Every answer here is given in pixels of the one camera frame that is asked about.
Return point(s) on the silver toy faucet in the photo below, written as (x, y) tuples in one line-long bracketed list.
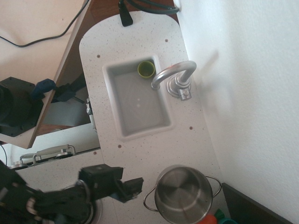
[(178, 78)]

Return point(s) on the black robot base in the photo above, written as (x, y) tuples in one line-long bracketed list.
[(18, 111)]

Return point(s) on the blue clamp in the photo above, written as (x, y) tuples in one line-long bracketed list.
[(41, 88)]

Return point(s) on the black board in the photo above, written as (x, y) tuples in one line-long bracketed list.
[(245, 210)]

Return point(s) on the grey plastic sink basin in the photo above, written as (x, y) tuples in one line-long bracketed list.
[(138, 110)]

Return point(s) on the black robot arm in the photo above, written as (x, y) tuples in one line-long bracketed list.
[(21, 204)]

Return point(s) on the grey oven door handle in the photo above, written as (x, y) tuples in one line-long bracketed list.
[(39, 155)]

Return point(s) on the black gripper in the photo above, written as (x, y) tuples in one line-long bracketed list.
[(102, 181)]

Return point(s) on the green plastic cup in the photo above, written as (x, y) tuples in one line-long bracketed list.
[(146, 69)]

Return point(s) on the stainless steel pot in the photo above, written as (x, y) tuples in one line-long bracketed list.
[(182, 195)]

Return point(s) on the teal plastic cup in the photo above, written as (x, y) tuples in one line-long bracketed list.
[(226, 221)]

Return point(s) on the orange toy carrot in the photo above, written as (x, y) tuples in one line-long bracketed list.
[(209, 219)]

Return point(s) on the spiral stove burner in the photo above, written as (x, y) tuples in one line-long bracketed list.
[(96, 211)]

